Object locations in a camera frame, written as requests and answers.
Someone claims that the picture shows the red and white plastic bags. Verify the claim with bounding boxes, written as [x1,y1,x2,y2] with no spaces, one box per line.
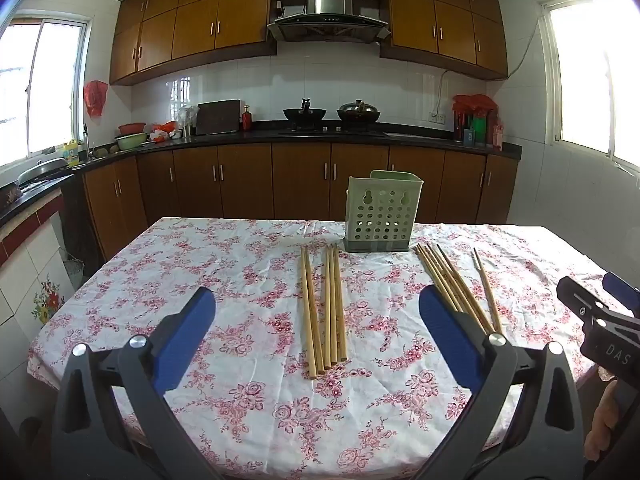
[149,120,182,143]

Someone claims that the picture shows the window with white frame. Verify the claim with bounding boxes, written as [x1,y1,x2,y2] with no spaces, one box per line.
[539,0,640,178]
[0,16,94,168]

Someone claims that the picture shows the floral tablecloth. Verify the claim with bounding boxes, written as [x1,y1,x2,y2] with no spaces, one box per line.
[27,216,632,480]

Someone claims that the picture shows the green basin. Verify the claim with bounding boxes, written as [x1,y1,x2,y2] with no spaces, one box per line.
[113,132,150,152]

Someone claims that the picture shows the grey pan lid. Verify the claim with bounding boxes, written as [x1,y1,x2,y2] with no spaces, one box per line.
[17,158,69,184]

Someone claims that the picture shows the gas stove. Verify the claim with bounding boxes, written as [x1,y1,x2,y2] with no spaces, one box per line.
[278,124,390,137]

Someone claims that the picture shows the dark cutting board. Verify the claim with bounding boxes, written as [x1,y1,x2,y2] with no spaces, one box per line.
[195,99,242,136]

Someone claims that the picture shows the brown lower kitchen cabinets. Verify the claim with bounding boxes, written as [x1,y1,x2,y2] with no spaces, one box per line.
[81,141,520,262]

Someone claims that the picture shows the brown kitchen cabinets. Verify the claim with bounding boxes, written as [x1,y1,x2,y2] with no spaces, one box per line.
[81,141,520,262]
[109,0,509,86]

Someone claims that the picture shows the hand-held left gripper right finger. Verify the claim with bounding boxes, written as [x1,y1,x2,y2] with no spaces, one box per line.
[419,285,587,480]

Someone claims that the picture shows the black wok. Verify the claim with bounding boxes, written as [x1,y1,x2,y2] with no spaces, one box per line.
[283,98,326,123]

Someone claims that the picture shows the hanging red plastic bag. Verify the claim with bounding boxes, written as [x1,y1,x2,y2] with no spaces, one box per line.
[83,80,109,117]

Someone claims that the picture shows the black kitchen countertop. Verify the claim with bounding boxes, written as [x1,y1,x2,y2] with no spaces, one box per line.
[0,119,523,228]

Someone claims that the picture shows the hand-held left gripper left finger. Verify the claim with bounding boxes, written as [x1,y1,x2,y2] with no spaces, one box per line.
[50,286,217,480]

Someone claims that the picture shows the black pot with lid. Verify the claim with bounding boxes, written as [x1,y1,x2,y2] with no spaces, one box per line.
[337,99,382,124]

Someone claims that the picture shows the white power cable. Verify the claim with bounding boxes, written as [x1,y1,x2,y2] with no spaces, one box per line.
[434,69,458,116]

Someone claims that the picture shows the wooden chopstick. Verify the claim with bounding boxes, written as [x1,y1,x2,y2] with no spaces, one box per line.
[333,244,349,362]
[471,251,502,335]
[415,244,466,313]
[420,243,473,318]
[430,243,487,331]
[300,246,318,378]
[436,243,496,335]
[323,246,332,371]
[478,251,501,328]
[328,245,339,366]
[425,243,480,325]
[303,247,325,375]

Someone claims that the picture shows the brown upper kitchen cabinets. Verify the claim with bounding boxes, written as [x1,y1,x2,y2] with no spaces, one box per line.
[109,0,509,86]

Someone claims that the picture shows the steel range hood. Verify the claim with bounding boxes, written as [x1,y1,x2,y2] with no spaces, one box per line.
[266,0,392,44]

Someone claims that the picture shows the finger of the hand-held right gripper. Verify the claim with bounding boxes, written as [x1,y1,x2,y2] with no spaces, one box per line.
[602,271,640,313]
[556,275,615,330]

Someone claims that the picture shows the green perforated utensil holder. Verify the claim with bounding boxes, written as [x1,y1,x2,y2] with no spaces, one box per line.
[343,170,425,254]

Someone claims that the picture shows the person's right hand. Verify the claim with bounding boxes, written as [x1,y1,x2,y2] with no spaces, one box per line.
[585,379,626,463]

